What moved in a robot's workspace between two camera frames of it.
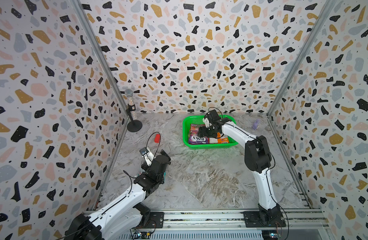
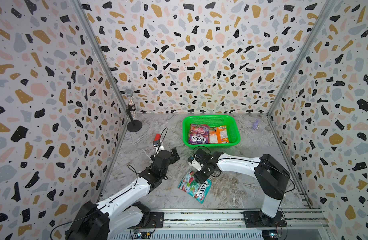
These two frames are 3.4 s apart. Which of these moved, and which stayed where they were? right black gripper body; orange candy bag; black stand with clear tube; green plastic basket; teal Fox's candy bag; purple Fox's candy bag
Moved: teal Fox's candy bag; right black gripper body
Stayed: black stand with clear tube; green plastic basket; purple Fox's candy bag; orange candy bag
